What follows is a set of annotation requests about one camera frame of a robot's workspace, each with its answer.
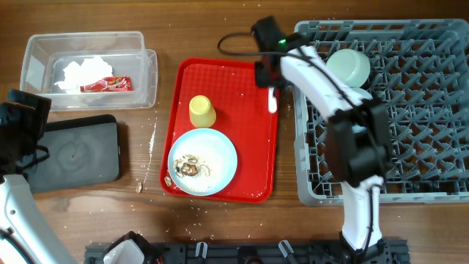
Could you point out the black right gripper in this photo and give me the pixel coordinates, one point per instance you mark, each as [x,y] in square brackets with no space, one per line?
[261,80]

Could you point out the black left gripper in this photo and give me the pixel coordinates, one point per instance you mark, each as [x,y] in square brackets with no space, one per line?
[35,119]

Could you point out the white plastic fork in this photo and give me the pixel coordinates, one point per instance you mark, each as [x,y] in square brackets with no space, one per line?
[272,100]

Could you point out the yellow plastic cup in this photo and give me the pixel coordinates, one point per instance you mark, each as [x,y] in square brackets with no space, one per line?
[201,111]

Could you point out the mint green bowl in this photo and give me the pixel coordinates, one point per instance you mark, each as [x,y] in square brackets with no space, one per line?
[350,66]

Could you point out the red snack wrapper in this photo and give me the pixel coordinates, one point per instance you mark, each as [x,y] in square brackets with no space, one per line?
[109,84]

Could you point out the light blue plate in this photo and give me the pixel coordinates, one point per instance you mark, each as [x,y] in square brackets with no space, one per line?
[219,154]

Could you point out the light blue bowl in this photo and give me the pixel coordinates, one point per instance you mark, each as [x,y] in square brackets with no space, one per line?
[361,94]

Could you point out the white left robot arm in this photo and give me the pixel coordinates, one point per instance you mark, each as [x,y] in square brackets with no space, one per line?
[25,228]

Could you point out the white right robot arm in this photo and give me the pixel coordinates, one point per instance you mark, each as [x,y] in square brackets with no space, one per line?
[357,141]

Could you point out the grey dishwasher rack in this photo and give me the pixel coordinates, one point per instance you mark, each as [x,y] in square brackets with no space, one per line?
[420,69]

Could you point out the red plastic tray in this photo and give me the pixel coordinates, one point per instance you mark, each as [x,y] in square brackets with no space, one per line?
[242,116]

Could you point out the crumpled white napkin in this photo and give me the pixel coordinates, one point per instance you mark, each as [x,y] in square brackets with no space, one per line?
[89,72]

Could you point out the black tray bin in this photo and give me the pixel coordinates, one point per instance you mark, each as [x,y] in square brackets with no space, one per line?
[83,152]

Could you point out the clear plastic bin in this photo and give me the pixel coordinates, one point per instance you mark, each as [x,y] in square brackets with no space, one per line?
[47,55]

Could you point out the food scrap on table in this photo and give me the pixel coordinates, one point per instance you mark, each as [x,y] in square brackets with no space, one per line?
[139,188]

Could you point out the food scrap on tray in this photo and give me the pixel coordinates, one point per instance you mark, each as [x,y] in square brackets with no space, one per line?
[168,181]

